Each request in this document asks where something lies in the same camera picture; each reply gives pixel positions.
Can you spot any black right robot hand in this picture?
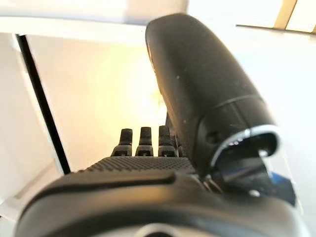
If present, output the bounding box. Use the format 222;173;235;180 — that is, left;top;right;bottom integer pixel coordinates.
14;13;309;237

